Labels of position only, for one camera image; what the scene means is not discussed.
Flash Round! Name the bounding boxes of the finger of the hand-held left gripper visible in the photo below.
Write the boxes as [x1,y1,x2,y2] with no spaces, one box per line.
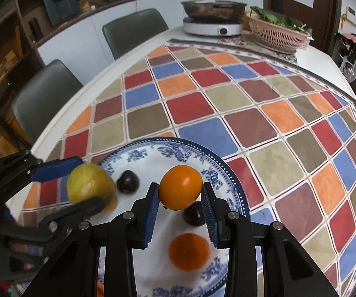
[0,150,84,201]
[39,196,106,239]

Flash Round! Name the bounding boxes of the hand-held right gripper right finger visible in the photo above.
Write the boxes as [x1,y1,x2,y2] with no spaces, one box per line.
[200,182,341,297]

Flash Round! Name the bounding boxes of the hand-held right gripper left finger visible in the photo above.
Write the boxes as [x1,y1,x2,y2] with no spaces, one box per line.
[22,182,160,297]

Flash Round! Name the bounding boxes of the dark plum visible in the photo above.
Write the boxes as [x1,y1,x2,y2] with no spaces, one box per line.
[117,170,140,194]
[182,201,206,226]

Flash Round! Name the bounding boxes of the green apple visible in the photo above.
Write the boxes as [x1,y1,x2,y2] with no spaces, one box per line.
[66,163,117,206]

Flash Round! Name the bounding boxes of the blue patterned white plate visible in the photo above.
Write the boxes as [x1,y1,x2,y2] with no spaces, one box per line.
[96,137,252,297]

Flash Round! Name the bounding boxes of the colourful checkered tablecloth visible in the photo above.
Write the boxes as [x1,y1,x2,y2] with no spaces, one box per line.
[22,39,356,297]

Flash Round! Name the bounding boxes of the black thermos bottle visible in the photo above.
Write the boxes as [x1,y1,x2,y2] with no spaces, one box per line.
[28,18,43,44]

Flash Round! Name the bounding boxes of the black water dispenser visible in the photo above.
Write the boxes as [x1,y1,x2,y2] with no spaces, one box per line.
[42,0,81,27]

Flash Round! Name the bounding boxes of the patterned placemat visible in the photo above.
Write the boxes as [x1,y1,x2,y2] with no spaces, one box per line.
[218,37,297,64]

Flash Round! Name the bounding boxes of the white induction cooker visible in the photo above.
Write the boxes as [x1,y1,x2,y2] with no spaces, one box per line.
[182,17,244,37]

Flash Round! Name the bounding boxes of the pink colander basket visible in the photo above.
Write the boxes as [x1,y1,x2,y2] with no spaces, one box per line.
[245,12,314,53]

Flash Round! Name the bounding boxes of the steel pot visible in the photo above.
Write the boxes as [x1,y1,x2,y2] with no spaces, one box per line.
[180,0,247,22]

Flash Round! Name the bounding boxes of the green leafy vegetables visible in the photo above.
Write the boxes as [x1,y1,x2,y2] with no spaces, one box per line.
[250,6,310,33]

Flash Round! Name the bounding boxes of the white high chair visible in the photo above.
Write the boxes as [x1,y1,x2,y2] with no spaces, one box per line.
[335,32,356,78]

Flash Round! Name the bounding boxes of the dark wooden door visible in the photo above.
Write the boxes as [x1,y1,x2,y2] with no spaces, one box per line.
[265,0,336,56]

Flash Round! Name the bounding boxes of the white intercom panel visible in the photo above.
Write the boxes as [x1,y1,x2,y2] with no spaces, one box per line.
[345,5,356,25]

